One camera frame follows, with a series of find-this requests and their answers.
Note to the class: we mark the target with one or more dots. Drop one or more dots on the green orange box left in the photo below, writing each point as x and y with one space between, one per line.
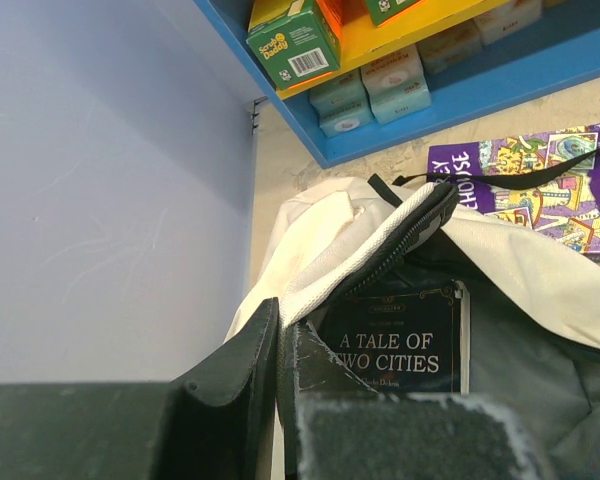
296 40

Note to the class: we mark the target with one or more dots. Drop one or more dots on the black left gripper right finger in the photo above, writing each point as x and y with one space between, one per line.
337 427

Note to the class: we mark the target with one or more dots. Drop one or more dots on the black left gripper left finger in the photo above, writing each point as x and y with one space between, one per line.
215 421

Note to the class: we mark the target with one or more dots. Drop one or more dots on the light blue tissue pack right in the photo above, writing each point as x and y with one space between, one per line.
396 85

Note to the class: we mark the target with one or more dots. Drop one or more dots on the green orange box right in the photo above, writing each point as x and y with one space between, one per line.
381 11

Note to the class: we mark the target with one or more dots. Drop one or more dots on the blue yellow pink shelf unit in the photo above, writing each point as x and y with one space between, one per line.
557 52

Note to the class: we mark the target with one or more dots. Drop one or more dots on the dark tale of two cities book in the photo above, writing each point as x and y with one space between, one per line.
402 339

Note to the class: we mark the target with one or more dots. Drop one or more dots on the purple treehouse book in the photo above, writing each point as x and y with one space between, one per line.
548 182

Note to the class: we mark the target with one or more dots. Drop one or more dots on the light blue tissue pack left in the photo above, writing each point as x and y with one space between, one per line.
341 104

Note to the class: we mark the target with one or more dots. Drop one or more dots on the green orange box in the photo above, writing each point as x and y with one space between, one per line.
381 11
296 40

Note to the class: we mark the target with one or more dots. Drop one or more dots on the cream canvas backpack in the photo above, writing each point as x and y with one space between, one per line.
534 304

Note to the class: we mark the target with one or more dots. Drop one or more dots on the light blue tissue pack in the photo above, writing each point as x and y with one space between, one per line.
396 85
341 104

